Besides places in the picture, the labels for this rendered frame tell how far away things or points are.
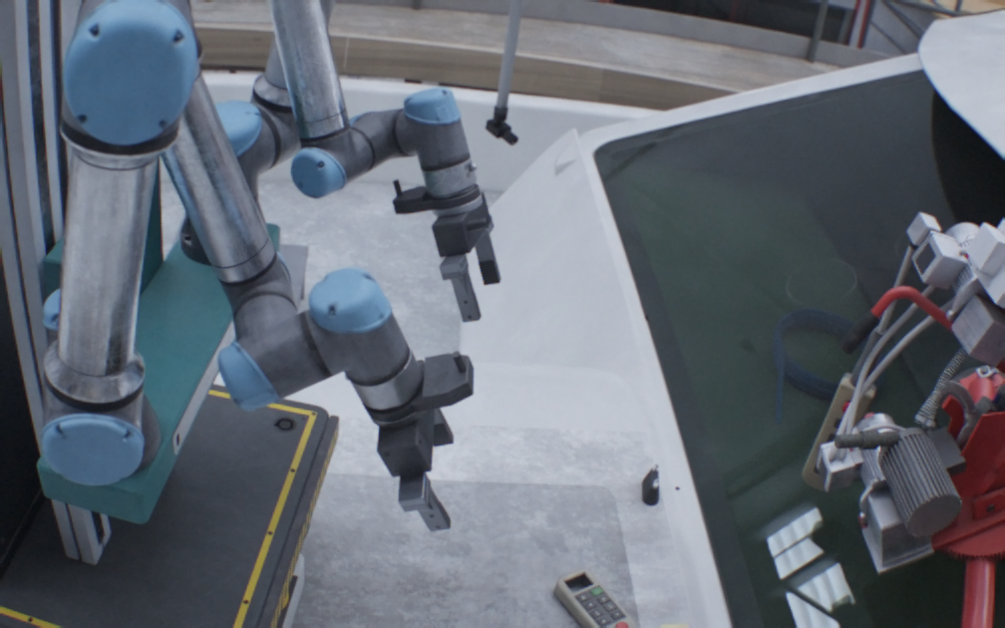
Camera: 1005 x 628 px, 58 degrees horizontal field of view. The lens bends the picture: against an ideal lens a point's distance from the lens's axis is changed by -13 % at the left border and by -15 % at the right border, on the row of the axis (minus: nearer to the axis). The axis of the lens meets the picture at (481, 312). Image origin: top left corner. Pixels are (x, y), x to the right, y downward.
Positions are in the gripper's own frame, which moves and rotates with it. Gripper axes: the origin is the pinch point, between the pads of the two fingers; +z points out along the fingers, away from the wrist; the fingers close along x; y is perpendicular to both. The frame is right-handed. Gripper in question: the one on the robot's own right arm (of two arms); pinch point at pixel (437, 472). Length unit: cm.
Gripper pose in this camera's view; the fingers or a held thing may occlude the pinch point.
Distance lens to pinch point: 126.0
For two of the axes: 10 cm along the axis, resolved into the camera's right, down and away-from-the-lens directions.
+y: -9.6, 2.0, 2.0
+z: 2.8, 7.0, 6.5
